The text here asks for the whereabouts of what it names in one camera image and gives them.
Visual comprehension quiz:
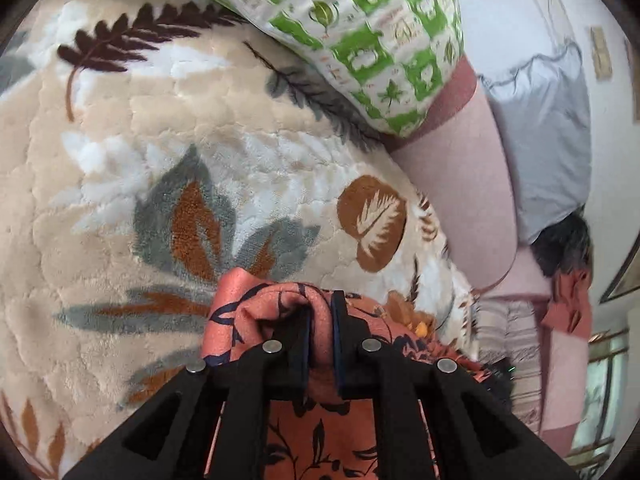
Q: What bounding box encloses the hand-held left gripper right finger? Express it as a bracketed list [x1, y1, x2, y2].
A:
[330, 290, 581, 480]

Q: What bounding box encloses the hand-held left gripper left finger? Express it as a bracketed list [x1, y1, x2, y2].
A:
[62, 305, 313, 480]

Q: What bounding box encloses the orange floral blouse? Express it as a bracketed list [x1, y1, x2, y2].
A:
[202, 267, 516, 480]

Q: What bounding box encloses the striped beige cushion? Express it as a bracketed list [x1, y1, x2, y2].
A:
[472, 297, 543, 433]

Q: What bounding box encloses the beige leaf print blanket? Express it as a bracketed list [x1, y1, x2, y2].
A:
[0, 0, 481, 480]

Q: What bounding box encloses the pink bolster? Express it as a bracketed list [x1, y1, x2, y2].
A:
[540, 327, 591, 441]
[385, 55, 518, 291]

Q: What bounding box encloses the rust red cloth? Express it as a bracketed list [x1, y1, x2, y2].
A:
[542, 270, 593, 333]

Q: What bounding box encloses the dark furry cloth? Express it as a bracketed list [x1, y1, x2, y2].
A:
[530, 212, 593, 278]

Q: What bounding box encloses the grey pillow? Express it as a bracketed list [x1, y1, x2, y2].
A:
[480, 42, 593, 243]

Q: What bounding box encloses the green checkered pillow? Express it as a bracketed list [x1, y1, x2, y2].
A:
[75, 0, 463, 137]

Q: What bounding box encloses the beige wall switch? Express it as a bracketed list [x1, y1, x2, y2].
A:
[590, 26, 613, 80]

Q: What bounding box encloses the brown wall panel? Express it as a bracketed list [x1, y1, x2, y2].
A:
[625, 37, 640, 121]

